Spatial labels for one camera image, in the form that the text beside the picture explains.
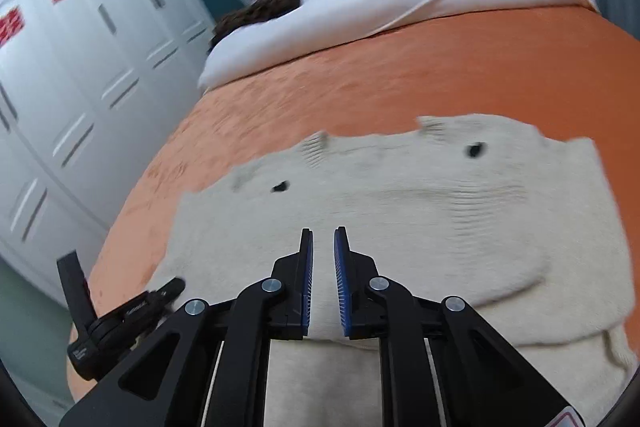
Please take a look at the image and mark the beige knit sweater black hearts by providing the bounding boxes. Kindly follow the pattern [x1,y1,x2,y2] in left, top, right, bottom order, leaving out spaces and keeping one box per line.
[150,115,636,426]

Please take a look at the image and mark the white wardrobe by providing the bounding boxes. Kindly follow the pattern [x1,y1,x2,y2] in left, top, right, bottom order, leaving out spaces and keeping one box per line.
[1,0,212,301]

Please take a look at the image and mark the orange plush bed blanket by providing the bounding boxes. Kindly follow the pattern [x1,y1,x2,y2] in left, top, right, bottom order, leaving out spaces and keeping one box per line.
[89,8,639,313]

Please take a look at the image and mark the dark brown garment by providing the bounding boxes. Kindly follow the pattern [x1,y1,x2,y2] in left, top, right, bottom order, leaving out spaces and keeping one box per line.
[208,0,302,52]

